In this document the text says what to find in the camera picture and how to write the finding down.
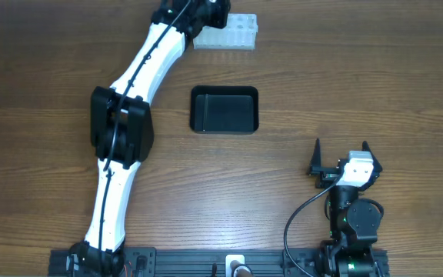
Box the mounting rail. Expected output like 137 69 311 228
48 247 391 277

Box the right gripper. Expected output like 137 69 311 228
308 138 383 189

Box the black tray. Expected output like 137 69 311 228
189 85 260 135

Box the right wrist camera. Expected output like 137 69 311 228
336 150 375 189

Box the white test tube rack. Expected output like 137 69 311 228
193 13 259 51

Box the black cable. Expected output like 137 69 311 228
282 175 344 277
98 0 194 172

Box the clear test tube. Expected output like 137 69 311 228
202 94 209 132

